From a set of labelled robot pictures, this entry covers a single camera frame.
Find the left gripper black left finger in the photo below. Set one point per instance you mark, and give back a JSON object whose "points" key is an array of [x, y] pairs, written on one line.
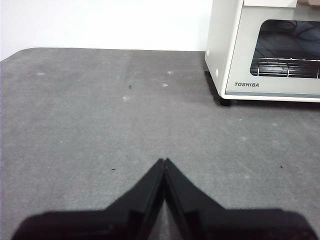
{"points": [[125, 225]]}

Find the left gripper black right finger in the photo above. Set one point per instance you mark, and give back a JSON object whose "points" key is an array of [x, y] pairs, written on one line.
{"points": [[212, 225]]}

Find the white toaster oven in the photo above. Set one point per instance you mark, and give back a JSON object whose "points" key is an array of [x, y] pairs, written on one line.
{"points": [[220, 37]]}

